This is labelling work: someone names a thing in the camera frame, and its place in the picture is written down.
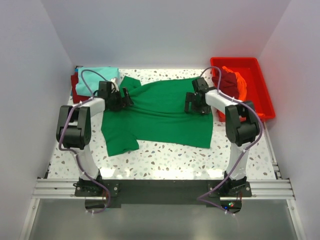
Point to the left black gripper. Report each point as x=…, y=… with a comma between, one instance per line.
x=125, y=101

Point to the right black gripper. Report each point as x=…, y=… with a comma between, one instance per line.
x=190, y=97

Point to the green t-shirt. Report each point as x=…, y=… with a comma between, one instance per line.
x=157, y=115

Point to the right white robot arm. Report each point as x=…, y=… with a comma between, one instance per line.
x=243, y=128

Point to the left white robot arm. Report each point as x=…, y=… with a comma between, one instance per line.
x=74, y=133

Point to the folded teal t-shirt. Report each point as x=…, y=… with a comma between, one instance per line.
x=89, y=78

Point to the maroon t-shirt in bin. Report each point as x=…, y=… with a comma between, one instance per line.
x=228, y=83

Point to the folded dark red t-shirt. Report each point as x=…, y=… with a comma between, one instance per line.
x=75, y=97

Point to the orange t-shirt in bin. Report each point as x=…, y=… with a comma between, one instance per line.
x=241, y=84

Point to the red plastic bin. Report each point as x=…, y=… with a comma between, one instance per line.
x=257, y=91

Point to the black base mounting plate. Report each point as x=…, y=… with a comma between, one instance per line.
x=113, y=193

